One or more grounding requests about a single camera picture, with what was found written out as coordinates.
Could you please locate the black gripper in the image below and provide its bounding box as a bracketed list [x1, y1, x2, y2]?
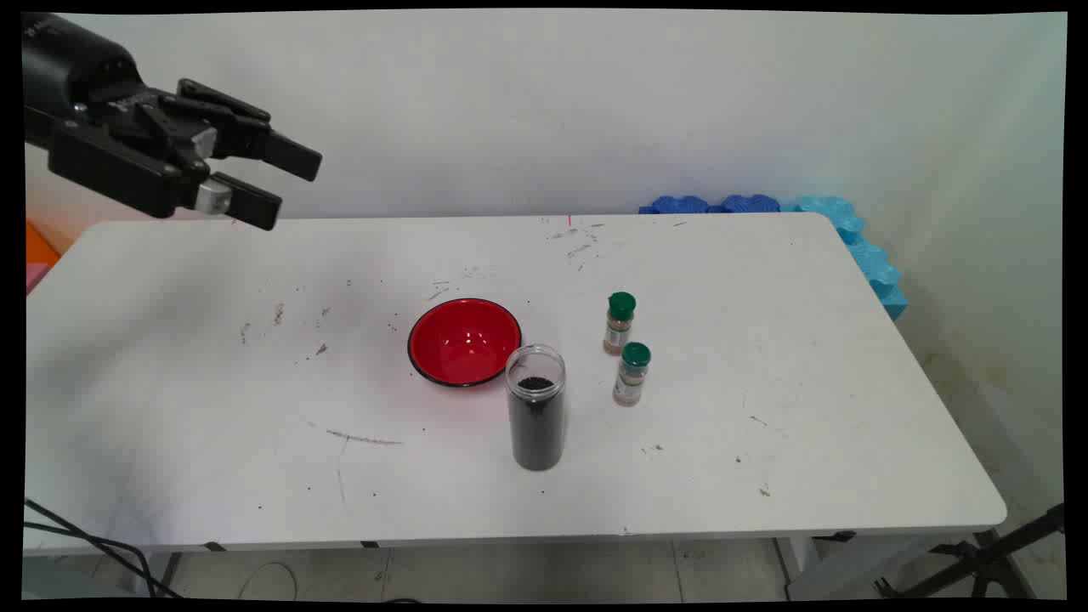
[21, 13, 322, 232]

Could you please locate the clear jar of black seeds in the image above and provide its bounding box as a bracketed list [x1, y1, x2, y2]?
[505, 343, 567, 472]

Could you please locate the orange foam mat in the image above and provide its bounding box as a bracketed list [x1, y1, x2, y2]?
[25, 219, 62, 269]

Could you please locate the red bowl with black rim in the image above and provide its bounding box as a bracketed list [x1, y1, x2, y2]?
[407, 297, 523, 388]

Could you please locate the green-capped spice bottle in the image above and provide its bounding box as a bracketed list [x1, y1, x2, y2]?
[613, 342, 652, 407]
[603, 292, 638, 357]

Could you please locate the light blue foam mat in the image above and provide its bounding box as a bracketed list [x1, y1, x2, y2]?
[782, 195, 909, 322]

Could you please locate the black tripod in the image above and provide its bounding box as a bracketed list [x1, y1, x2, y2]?
[875, 503, 1065, 600]

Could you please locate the black floor cable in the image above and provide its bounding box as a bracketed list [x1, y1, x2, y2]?
[24, 523, 158, 598]
[24, 497, 179, 598]

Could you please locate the thin grey floor wire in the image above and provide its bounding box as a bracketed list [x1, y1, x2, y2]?
[236, 561, 298, 601]

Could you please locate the white table frame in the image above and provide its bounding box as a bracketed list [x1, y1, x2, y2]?
[119, 531, 1008, 601]

